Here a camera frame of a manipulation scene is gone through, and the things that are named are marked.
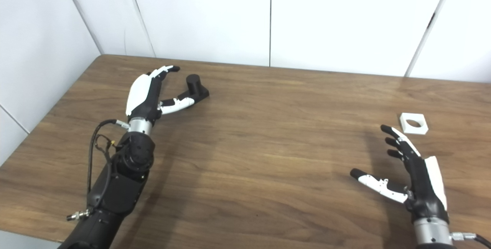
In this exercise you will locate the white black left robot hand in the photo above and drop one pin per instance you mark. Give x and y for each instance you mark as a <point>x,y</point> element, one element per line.
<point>144,97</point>

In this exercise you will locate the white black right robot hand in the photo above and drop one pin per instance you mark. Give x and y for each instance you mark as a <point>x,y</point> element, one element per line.
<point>424,191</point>

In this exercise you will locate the black peg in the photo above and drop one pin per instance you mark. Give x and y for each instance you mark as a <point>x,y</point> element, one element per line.
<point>193,84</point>

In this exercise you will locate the white square piece with hole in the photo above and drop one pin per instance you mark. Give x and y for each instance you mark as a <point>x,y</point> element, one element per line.
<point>422,130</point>

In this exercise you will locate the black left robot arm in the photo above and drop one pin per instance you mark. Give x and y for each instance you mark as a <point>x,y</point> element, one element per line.
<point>115,187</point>

